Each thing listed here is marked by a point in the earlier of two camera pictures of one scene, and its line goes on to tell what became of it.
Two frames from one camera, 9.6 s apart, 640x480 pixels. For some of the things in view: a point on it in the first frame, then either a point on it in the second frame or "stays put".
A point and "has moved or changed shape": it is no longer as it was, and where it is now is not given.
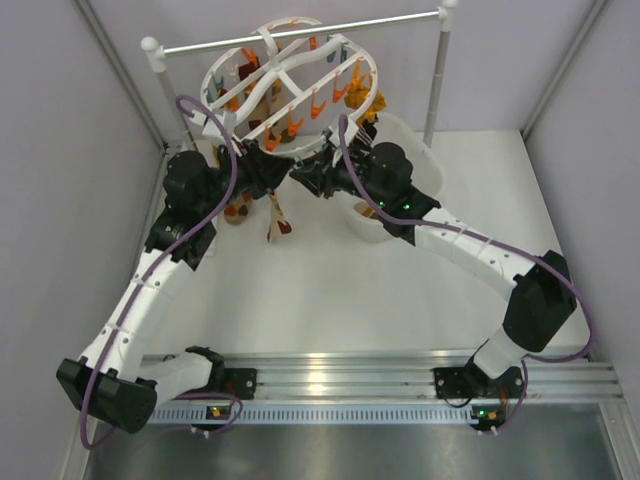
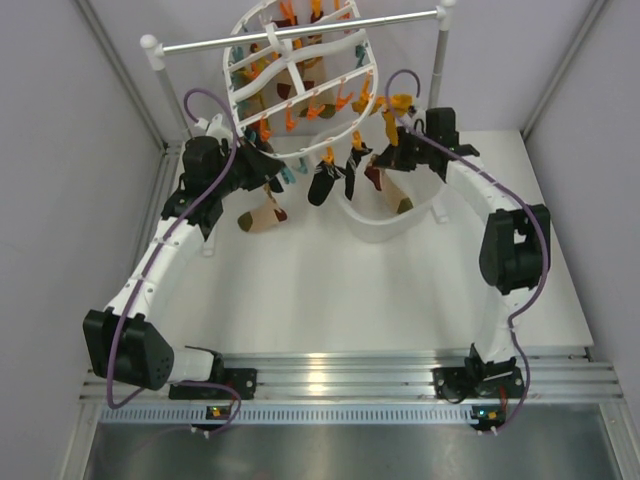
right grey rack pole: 438,84 stays put
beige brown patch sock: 278,224 → 264,216
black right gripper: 312,177 → 393,156
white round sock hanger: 284,89 has moved or changed shape
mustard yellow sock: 358,95 → 390,106
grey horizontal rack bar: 159,51 stays put
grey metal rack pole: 173,100 stays put
